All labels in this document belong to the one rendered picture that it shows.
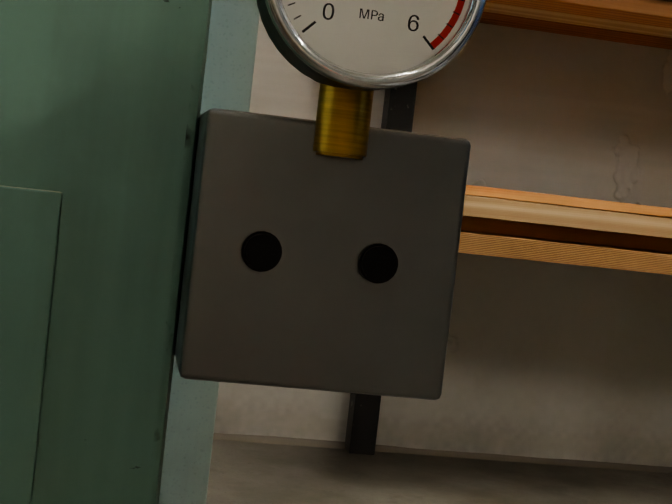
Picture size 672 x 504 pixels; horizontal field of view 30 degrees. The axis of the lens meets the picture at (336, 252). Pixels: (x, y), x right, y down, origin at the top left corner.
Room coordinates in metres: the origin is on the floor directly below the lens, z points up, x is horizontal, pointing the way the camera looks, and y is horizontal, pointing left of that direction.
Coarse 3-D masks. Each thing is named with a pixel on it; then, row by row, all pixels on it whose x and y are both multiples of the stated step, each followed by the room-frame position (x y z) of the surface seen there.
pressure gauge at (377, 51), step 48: (288, 0) 0.34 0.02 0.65; (336, 0) 0.34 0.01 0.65; (384, 0) 0.34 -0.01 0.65; (432, 0) 0.35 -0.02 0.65; (480, 0) 0.35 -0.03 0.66; (288, 48) 0.35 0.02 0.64; (336, 48) 0.34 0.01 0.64; (384, 48) 0.35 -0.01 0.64; (432, 48) 0.35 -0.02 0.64; (336, 96) 0.36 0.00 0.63; (336, 144) 0.36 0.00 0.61
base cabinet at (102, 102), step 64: (0, 0) 0.39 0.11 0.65; (64, 0) 0.39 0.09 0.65; (128, 0) 0.39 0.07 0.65; (192, 0) 0.40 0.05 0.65; (0, 64) 0.39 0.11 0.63; (64, 64) 0.39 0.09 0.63; (128, 64) 0.40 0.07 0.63; (192, 64) 0.40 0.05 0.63; (0, 128) 0.39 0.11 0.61; (64, 128) 0.39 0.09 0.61; (128, 128) 0.40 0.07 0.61; (192, 128) 0.40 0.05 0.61; (0, 192) 0.39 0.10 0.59; (64, 192) 0.39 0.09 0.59; (128, 192) 0.40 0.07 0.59; (0, 256) 0.39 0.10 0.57; (64, 256) 0.39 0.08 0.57; (128, 256) 0.40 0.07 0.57; (0, 320) 0.39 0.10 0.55; (64, 320) 0.39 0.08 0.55; (128, 320) 0.40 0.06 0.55; (0, 384) 0.39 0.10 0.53; (64, 384) 0.39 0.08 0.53; (128, 384) 0.40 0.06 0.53; (0, 448) 0.39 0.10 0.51; (64, 448) 0.39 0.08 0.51; (128, 448) 0.40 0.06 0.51
